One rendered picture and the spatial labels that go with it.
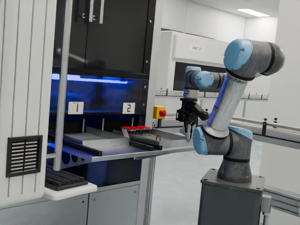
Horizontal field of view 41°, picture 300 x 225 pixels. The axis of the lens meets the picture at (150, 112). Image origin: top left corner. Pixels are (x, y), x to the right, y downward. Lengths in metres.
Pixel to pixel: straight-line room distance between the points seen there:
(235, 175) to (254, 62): 0.53
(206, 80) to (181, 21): 7.58
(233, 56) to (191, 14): 8.16
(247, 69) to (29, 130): 0.78
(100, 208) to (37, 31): 1.22
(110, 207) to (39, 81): 1.17
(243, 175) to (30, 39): 1.06
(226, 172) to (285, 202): 0.98
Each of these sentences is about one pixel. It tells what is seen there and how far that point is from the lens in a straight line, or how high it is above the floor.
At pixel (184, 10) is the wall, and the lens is 9.43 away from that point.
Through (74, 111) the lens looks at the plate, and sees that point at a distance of 1.95.
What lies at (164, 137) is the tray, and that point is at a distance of 2.15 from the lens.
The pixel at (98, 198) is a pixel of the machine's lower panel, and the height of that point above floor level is 0.54.
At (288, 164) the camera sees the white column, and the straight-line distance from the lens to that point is 3.31.
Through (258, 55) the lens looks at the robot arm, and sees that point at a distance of 1.49.
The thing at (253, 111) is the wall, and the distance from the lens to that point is 11.04.
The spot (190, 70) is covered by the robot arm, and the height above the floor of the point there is 1.25.
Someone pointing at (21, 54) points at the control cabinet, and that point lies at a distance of 1.18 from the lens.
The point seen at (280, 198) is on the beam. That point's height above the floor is 0.51.
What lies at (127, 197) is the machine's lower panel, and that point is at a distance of 2.30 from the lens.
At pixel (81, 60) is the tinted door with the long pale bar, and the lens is 1.97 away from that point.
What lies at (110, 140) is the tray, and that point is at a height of 0.91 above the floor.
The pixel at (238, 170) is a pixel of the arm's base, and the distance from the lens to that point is 1.76.
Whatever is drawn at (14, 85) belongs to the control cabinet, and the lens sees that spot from 1.18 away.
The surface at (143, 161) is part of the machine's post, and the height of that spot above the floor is 0.71.
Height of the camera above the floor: 1.22
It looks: 6 degrees down
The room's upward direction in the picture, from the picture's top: 5 degrees clockwise
